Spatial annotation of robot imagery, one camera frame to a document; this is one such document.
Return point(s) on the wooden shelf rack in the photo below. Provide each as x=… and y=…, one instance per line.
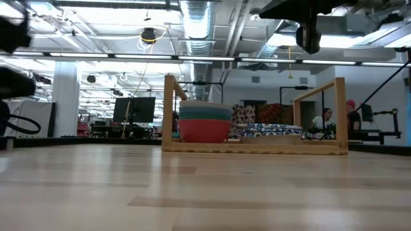
x=257, y=148

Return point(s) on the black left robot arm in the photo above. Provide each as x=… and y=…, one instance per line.
x=14, y=85

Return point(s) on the black diagonal frame strut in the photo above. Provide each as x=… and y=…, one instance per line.
x=382, y=86

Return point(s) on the black pipe frame stand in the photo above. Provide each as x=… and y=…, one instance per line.
x=200, y=83
x=308, y=87

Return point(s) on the silver ventilation duct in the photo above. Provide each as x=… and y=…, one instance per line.
x=196, y=29

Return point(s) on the black computer monitor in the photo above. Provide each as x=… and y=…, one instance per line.
x=138, y=109

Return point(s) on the round black ceiling speaker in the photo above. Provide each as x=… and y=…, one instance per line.
x=91, y=79

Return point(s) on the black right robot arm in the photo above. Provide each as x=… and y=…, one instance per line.
x=308, y=9

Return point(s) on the long ceiling light strip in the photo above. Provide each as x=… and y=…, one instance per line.
x=144, y=56

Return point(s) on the small black monitor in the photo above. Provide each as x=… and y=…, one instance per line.
x=367, y=112

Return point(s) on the white board panel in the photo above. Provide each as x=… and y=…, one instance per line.
x=32, y=118

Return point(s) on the red bowl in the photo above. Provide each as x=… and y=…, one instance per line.
x=204, y=131

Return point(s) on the white bowl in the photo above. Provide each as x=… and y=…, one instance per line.
x=205, y=104

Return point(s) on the white building column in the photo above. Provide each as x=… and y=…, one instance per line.
x=65, y=102

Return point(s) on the teal bowl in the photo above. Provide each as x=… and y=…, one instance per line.
x=205, y=116

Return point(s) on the person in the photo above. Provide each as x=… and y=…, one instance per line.
x=321, y=122
x=353, y=118

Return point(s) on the black camera equipment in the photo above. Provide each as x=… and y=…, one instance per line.
x=324, y=131

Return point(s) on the black ceiling device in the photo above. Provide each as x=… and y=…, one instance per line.
x=148, y=35

